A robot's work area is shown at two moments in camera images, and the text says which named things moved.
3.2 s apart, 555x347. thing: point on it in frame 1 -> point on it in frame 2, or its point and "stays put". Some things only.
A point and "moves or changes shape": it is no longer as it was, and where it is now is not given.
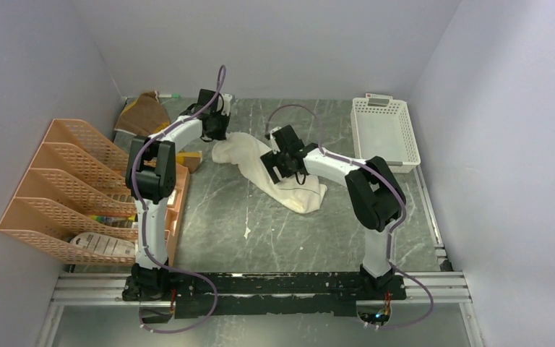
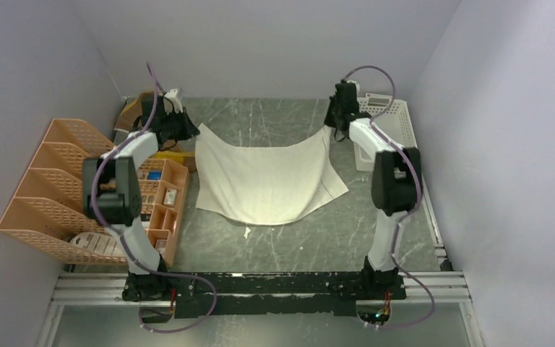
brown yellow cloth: x=144 y=115 stays put
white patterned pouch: x=103 y=244 stays put
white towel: x=288 y=194 moves or changes shape
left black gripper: x=222 y=135 -> x=189 y=130
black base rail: x=244 y=294 stays put
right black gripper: x=270 y=160 -> x=328 y=120
